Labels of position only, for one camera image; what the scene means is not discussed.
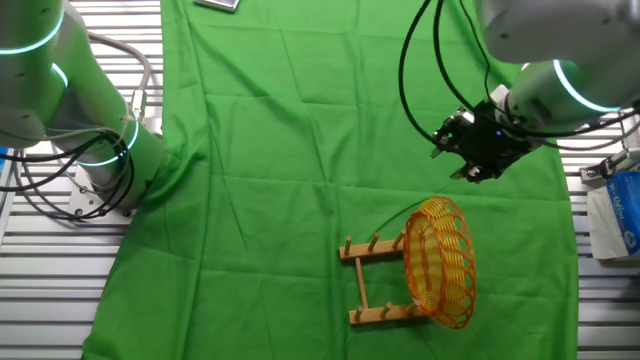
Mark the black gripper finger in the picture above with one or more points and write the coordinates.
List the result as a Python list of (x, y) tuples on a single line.
[(467, 174), (440, 144)]

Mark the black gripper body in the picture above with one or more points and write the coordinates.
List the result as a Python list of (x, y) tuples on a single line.
[(485, 142)]

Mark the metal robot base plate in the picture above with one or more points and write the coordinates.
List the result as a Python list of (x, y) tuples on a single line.
[(82, 197)]

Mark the blue tissue pack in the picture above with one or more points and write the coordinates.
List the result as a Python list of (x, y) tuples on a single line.
[(625, 215)]

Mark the silver kitchen scale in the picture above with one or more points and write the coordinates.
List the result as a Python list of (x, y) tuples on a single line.
[(217, 4)]

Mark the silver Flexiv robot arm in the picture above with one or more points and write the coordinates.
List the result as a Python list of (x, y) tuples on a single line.
[(50, 75)]

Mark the orange woven basket dish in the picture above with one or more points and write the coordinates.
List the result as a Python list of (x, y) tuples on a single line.
[(440, 265)]

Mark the green cloth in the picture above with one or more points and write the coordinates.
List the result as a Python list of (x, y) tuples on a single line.
[(275, 150)]

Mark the wooden dish rack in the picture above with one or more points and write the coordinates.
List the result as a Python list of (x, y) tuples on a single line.
[(370, 250)]

